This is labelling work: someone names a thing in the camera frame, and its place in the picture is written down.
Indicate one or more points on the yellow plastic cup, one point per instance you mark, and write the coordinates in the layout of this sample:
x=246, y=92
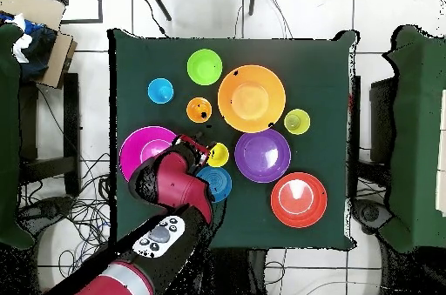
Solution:
x=220, y=155

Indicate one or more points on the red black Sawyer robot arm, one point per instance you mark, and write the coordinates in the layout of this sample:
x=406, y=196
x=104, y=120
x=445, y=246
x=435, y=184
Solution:
x=174, y=183

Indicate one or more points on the orange plastic cup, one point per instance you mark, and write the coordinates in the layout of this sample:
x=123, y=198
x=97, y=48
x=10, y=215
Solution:
x=199, y=109

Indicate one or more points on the small blue plastic bowl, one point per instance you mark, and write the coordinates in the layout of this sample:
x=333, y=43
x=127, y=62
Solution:
x=219, y=183

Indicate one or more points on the large pink plastic bowl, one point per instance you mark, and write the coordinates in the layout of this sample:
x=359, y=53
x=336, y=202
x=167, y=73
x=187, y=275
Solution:
x=137, y=148

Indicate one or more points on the blue plastic cup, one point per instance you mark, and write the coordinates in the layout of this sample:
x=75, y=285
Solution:
x=160, y=90

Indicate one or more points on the purple plastic bowl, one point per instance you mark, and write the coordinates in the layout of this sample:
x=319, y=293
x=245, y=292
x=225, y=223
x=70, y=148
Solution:
x=262, y=155

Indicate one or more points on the large orange plastic bowl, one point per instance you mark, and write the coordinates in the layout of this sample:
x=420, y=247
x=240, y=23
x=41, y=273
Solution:
x=251, y=98

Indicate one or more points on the small green plastic bowl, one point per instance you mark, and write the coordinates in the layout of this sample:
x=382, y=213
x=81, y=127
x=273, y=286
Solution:
x=204, y=67

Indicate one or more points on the pale yellow-green plastic cup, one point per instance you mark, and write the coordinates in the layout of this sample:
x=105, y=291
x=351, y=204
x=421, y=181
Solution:
x=297, y=121

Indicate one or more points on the red plastic bowl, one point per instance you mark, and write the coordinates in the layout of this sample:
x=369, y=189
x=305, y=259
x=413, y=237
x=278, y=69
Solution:
x=298, y=200

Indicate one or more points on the black wooden stool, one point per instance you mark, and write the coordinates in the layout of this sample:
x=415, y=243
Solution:
x=71, y=117

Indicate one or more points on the dark green table cloth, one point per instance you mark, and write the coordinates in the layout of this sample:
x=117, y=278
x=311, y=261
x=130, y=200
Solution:
x=313, y=82

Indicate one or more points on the blue and white clothes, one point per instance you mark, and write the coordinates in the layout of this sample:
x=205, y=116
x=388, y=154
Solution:
x=35, y=51

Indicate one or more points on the green cloth covered table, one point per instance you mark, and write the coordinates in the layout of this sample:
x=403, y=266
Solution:
x=418, y=135
x=8, y=135

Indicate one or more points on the brown cardboard box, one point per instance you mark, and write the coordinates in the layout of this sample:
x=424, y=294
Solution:
x=35, y=6

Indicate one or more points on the black metal frame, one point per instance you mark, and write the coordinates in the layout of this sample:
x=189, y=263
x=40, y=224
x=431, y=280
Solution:
x=100, y=2

